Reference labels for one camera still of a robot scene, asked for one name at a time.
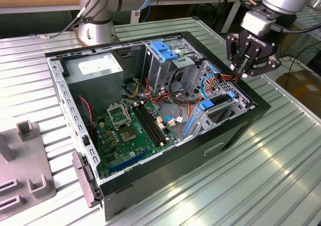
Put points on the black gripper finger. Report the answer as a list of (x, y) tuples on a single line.
[(231, 47), (268, 65)]

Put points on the hard disk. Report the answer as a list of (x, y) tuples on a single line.
[(205, 105)]

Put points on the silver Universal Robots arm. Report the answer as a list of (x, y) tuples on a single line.
[(100, 22)]

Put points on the perforated metal disk bay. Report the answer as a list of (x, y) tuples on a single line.
[(200, 125)]

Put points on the brown cardboard box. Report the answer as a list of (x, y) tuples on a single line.
[(301, 85)]

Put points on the metal slat side table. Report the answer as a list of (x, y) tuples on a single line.
[(313, 17)]

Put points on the blue plastic drive latch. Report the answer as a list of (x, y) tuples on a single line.
[(163, 51)]

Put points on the grey metal drive cage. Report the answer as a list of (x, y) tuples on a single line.
[(156, 70)]

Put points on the black RAM slot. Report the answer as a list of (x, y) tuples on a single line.
[(146, 126), (154, 124)]

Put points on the black open PC case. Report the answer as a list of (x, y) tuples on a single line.
[(175, 165)]

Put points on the CPU socket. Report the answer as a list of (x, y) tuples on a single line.
[(128, 135)]

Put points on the grey power supply unit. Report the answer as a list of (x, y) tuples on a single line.
[(100, 85)]

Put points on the green motherboard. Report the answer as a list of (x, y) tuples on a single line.
[(130, 148)]

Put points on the blue expansion slot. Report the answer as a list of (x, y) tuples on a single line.
[(128, 162)]

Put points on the grey case side latch panel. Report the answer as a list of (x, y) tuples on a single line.
[(84, 178)]

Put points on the grey parts rack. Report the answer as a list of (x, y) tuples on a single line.
[(22, 160)]

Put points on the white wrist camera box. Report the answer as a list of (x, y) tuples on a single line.
[(257, 22)]

